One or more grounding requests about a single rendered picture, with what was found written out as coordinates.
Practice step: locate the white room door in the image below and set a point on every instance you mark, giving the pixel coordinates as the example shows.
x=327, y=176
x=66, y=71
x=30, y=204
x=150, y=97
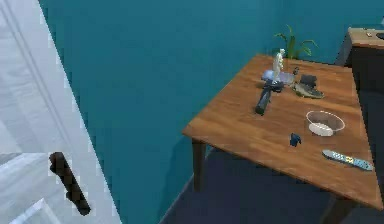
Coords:
x=30, y=100

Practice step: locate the brown wooden table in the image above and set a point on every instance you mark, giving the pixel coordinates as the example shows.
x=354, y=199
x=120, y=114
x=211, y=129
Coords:
x=276, y=133

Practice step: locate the pale blue dish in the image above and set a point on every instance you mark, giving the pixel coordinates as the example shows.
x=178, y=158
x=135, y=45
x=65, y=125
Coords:
x=286, y=77

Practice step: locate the clear glass bowl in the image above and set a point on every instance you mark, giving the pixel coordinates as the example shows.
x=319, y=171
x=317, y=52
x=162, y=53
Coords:
x=325, y=122

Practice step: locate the grey remote control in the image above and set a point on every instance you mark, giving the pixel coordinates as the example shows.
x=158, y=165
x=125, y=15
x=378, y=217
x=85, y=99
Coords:
x=347, y=159

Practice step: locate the dark wooden cupboard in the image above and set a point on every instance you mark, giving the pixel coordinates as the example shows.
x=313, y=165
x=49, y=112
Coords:
x=365, y=56

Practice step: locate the black and olive object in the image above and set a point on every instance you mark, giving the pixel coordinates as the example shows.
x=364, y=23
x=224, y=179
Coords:
x=308, y=88

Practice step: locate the small dark blue object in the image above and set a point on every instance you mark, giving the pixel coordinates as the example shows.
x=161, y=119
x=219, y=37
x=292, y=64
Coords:
x=295, y=140

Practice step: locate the small black object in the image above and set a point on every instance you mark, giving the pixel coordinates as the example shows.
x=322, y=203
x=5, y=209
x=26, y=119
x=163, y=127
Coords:
x=295, y=70

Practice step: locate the white figurine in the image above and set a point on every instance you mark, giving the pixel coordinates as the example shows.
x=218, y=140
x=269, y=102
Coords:
x=278, y=65

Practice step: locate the green house plant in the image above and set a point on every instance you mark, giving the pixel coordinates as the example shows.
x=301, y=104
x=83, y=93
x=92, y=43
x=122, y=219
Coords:
x=293, y=45

